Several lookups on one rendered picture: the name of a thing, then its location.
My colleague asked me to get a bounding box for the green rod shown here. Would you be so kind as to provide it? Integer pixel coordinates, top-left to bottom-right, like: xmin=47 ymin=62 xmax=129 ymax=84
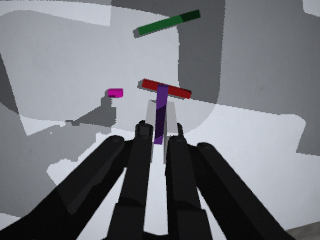
xmin=138 ymin=9 xmax=201 ymax=35

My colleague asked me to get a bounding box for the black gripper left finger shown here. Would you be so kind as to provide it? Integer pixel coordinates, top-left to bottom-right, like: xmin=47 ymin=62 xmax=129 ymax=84
xmin=0 ymin=100 xmax=156 ymax=240

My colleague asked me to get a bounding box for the magenta rod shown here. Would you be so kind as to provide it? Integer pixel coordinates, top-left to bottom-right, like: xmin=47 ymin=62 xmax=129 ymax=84
xmin=108 ymin=88 xmax=123 ymax=97

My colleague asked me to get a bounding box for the dark red rod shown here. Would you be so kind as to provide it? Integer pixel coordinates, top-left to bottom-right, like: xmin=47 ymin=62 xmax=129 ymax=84
xmin=142 ymin=79 xmax=192 ymax=99

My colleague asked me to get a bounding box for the purple rod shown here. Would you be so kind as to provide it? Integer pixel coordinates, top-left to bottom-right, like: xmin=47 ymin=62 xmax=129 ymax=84
xmin=154 ymin=84 xmax=169 ymax=145

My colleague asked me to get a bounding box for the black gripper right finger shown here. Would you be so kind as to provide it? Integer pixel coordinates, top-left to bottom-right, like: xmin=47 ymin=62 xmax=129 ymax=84
xmin=163 ymin=101 xmax=296 ymax=240

